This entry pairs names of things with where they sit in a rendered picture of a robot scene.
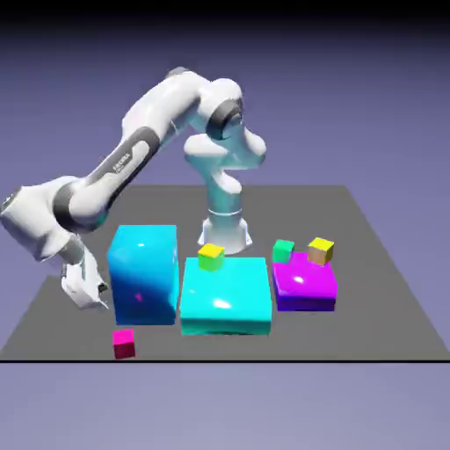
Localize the large cyan box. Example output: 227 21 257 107
179 257 274 338

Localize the large blue box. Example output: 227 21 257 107
106 224 179 327

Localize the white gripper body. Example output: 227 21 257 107
61 253 111 311

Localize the small pink cube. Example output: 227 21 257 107
112 328 137 360

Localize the small yellow cube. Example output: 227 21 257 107
197 243 226 273
307 236 336 267

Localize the small green cube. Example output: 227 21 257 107
272 238 296 265

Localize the large magenta box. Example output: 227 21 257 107
272 250 339 313

